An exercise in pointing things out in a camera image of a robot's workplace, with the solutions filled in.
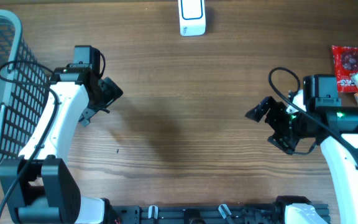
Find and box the red Hacks candy bag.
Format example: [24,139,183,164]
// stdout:
[331,45,358,93]

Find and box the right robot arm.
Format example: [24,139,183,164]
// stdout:
[245,75,358,223]

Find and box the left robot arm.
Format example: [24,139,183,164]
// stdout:
[0,45,123,223]

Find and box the white barcode scanner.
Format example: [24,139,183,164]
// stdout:
[178,0,206,37]

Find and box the grey plastic shopping basket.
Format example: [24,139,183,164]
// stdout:
[0,9,48,163]

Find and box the right black cable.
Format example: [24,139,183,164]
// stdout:
[267,67,358,224]

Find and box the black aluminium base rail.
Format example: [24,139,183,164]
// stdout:
[112,204,284,224]

